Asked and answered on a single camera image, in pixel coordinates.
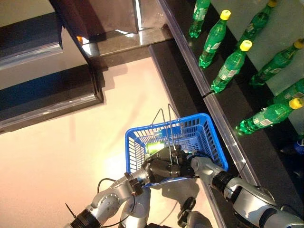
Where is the silver vertical trim strip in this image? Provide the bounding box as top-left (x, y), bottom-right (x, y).
top-left (132, 0), bottom-right (149, 33)

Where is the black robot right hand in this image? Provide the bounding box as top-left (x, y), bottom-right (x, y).
top-left (177, 151), bottom-right (196, 177)

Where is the silver robot left leg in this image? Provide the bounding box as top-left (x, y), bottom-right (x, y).
top-left (118, 187), bottom-right (152, 228)

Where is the dark display counter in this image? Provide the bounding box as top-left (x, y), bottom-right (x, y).
top-left (0, 11), bottom-right (64, 69)
top-left (0, 64), bottom-right (105, 133)

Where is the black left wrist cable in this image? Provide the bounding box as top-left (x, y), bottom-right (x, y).
top-left (96, 178), bottom-right (136, 228)

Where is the silver robot right leg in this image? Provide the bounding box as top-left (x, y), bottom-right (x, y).
top-left (177, 196), bottom-right (213, 228)

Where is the green Sprite bottle yellow cap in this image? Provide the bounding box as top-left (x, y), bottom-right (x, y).
top-left (235, 97), bottom-right (304, 136)
top-left (189, 0), bottom-right (211, 38)
top-left (199, 9), bottom-right (231, 69)
top-left (248, 39), bottom-right (304, 87)
top-left (210, 39), bottom-right (253, 94)
top-left (267, 78), bottom-right (304, 105)
top-left (236, 0), bottom-right (278, 48)

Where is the green drink can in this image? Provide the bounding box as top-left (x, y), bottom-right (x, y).
top-left (146, 141), bottom-right (166, 155)

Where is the chrome wire basket handle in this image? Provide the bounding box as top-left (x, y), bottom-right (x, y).
top-left (166, 104), bottom-right (183, 164)
top-left (151, 108), bottom-right (176, 164)

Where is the silver robot leg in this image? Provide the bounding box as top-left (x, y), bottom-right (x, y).
top-left (118, 187), bottom-right (152, 228)
top-left (177, 196), bottom-right (213, 228)

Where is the black zip tie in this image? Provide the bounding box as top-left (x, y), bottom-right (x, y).
top-left (65, 203), bottom-right (78, 219)

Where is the dark robot pelvis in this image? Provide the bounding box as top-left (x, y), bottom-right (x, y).
top-left (147, 222), bottom-right (179, 228)

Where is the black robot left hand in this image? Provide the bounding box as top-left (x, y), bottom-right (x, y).
top-left (142, 146), bottom-right (181, 183)

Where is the blue plastic shopping basket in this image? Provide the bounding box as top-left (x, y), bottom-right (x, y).
top-left (125, 113), bottom-right (229, 188)

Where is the thin white floor cable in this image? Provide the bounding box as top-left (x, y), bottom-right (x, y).
top-left (163, 199), bottom-right (179, 221)

